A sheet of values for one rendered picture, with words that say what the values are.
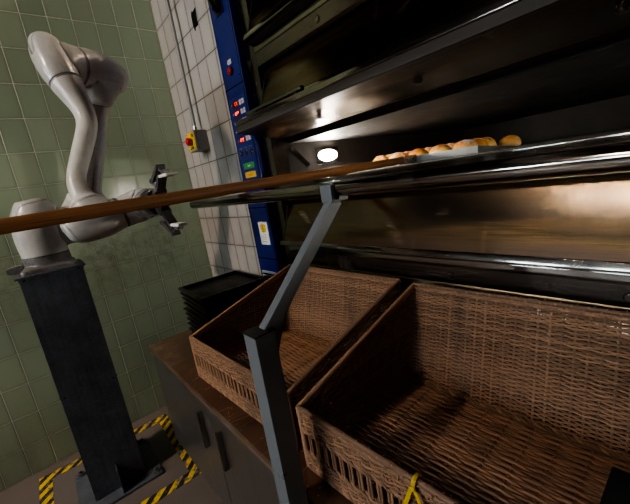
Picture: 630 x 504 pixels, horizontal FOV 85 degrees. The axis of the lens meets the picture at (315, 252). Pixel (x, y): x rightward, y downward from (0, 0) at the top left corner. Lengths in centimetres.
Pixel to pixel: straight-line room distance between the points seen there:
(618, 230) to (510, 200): 21
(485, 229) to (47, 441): 218
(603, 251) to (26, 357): 221
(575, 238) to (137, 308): 200
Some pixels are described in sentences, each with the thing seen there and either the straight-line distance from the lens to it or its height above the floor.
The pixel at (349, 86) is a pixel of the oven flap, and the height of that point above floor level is 139.
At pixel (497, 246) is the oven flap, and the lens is 91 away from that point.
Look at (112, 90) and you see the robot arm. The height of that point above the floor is 162.
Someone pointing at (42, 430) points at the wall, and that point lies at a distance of 233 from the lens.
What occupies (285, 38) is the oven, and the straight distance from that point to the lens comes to 139.
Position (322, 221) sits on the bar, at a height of 111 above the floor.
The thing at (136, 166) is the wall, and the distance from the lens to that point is 218.
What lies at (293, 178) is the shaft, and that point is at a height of 119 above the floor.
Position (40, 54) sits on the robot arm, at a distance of 154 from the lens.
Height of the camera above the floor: 119
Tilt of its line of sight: 12 degrees down
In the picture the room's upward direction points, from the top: 9 degrees counter-clockwise
